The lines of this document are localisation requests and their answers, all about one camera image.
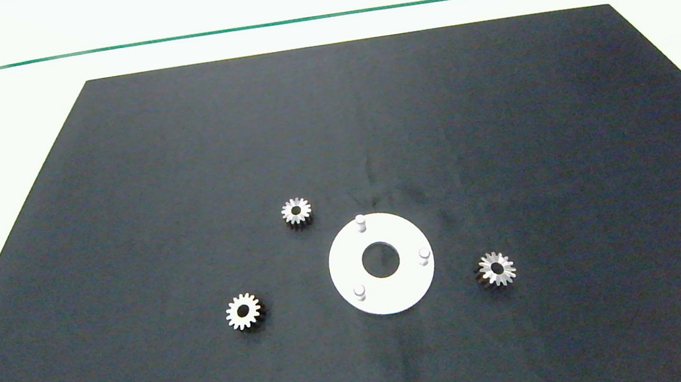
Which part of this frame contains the steel planetary gear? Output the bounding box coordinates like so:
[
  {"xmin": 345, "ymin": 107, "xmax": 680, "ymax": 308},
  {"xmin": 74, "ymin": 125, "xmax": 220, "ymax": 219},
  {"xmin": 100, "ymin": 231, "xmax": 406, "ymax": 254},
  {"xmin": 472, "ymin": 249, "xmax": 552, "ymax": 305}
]
[
  {"xmin": 223, "ymin": 290, "xmax": 269, "ymax": 334},
  {"xmin": 473, "ymin": 249, "xmax": 519, "ymax": 292}
]

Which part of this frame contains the round white carrier plate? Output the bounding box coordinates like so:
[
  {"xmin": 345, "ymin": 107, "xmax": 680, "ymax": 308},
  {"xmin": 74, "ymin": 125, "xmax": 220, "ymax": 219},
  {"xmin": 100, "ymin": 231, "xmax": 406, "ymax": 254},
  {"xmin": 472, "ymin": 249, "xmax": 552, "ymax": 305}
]
[{"xmin": 322, "ymin": 204, "xmax": 442, "ymax": 323}]

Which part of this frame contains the small steel gear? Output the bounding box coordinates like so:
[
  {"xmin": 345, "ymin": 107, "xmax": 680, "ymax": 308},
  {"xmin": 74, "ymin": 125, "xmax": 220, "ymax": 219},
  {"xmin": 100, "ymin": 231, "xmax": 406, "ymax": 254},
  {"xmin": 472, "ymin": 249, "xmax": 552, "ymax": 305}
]
[{"xmin": 279, "ymin": 195, "xmax": 315, "ymax": 230}]

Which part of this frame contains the black table mat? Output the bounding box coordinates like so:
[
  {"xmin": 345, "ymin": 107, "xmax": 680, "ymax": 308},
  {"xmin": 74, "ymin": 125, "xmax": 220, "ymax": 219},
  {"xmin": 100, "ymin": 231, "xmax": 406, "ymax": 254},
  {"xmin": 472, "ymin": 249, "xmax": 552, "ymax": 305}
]
[{"xmin": 0, "ymin": 0, "xmax": 681, "ymax": 382}]

